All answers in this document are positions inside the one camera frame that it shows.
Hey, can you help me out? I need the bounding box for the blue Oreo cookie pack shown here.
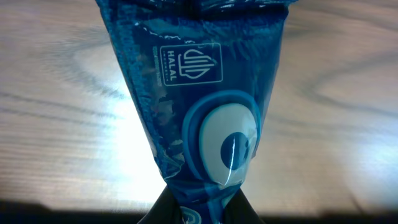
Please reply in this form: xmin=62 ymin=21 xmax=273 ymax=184
xmin=97 ymin=0 xmax=290 ymax=223

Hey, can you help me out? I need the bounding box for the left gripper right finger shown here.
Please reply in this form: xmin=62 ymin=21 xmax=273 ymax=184
xmin=223 ymin=189 xmax=264 ymax=224

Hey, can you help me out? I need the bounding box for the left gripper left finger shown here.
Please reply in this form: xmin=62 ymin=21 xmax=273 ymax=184
xmin=137 ymin=187 xmax=183 ymax=224

